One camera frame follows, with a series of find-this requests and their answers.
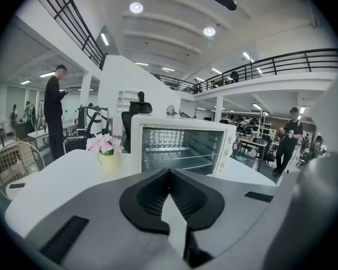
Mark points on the pink flowers in yellow pot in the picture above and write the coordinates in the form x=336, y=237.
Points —
x=107, y=150

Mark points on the black mesh office chair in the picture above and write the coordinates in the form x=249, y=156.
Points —
x=93, y=119

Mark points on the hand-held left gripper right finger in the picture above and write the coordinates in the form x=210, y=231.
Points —
x=236, y=207

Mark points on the black stair railing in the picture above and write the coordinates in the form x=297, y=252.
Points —
x=73, y=18

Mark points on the black phone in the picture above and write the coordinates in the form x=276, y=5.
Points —
x=17, y=186

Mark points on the small round white side table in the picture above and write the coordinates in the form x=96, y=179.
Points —
x=17, y=193

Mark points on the dark desk with black legs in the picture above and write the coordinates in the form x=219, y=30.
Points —
x=252, y=142

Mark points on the white work desk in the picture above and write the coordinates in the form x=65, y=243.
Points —
x=42, y=132

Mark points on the black office chair with headrest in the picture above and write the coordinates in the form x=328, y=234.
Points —
x=139, y=107

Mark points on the round ceiling light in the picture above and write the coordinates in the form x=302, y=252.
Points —
x=209, y=31
x=136, y=7

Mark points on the white toaster oven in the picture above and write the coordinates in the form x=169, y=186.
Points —
x=228, y=139

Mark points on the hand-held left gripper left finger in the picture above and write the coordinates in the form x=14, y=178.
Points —
x=107, y=207

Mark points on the black balcony railing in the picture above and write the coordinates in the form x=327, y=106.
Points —
x=270, y=65

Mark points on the small round mirror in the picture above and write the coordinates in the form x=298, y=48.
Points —
x=171, y=110

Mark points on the glass toaster oven door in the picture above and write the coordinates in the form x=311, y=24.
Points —
x=183, y=148

